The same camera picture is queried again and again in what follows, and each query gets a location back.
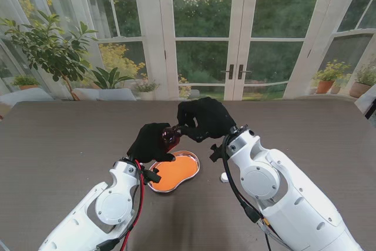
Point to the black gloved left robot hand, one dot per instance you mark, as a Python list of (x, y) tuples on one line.
[(152, 145)]

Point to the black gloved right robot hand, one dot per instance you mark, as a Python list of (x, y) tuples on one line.
[(211, 118)]

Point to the red transparent sample bottle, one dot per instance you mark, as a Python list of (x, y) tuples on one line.
[(171, 136)]

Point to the white ribbed bottle cap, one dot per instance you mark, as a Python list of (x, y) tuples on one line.
[(222, 178)]

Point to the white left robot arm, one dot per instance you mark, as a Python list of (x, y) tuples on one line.
[(111, 212)]

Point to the kidney steel tray orange liner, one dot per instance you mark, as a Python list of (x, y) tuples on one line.
[(183, 174)]

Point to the printed garden window backdrop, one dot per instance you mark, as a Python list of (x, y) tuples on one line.
[(202, 27)]

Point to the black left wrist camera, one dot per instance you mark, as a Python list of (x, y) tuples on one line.
[(153, 176)]

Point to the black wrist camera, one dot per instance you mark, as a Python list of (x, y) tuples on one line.
[(216, 154), (153, 176)]

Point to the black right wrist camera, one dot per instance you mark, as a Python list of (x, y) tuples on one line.
[(216, 154)]

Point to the white panel with black frame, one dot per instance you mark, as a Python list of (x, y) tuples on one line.
[(367, 101)]

